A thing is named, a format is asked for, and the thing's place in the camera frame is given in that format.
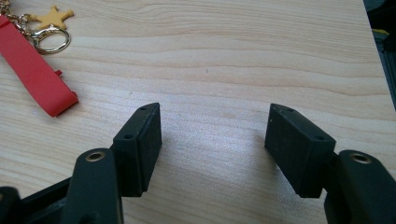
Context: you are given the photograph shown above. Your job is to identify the red rubber strap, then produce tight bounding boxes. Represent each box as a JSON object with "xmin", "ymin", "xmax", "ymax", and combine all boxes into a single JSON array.
[{"xmin": 0, "ymin": 14, "xmax": 79, "ymax": 119}]

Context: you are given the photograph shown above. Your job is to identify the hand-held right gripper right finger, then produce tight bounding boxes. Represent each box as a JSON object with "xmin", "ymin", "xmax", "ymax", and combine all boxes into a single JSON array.
[{"xmin": 263, "ymin": 103, "xmax": 396, "ymax": 224}]

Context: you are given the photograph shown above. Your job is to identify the yellow star charm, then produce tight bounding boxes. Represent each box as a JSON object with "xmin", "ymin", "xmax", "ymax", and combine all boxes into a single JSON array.
[{"xmin": 29, "ymin": 4, "xmax": 76, "ymax": 31}]

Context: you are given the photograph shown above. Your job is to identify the dark equipment beside table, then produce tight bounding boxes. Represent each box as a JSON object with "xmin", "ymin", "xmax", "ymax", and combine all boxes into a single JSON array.
[{"xmin": 362, "ymin": 0, "xmax": 396, "ymax": 111}]

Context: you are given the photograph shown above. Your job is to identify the gold keyring clasp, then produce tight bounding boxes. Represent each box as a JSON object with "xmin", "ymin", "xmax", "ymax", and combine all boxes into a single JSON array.
[{"xmin": 0, "ymin": 0, "xmax": 72, "ymax": 55}]

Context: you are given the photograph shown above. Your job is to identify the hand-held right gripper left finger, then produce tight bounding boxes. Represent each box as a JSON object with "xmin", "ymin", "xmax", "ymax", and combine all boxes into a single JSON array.
[{"xmin": 61, "ymin": 102, "xmax": 163, "ymax": 224}]

